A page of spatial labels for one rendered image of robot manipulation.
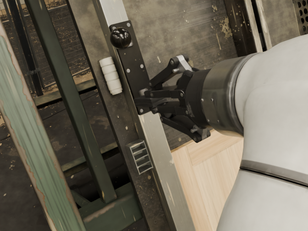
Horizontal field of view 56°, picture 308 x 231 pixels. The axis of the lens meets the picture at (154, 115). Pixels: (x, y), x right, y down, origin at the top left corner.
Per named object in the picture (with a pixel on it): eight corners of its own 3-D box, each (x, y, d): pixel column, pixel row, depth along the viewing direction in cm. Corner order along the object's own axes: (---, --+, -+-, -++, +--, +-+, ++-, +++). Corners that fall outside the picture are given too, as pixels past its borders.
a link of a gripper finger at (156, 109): (209, 96, 41) (212, 106, 41) (168, 100, 51) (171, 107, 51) (187, 106, 39) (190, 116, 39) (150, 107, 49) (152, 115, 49)
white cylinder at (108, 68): (96, 61, 64) (108, 95, 65) (101, 59, 61) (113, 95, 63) (109, 57, 65) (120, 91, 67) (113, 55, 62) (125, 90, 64)
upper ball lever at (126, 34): (121, 52, 63) (112, 52, 50) (115, 35, 62) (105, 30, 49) (138, 46, 63) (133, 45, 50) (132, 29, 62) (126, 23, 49)
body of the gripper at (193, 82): (193, 73, 32) (154, 79, 40) (213, 143, 34) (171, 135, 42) (241, 54, 35) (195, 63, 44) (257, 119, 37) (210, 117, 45)
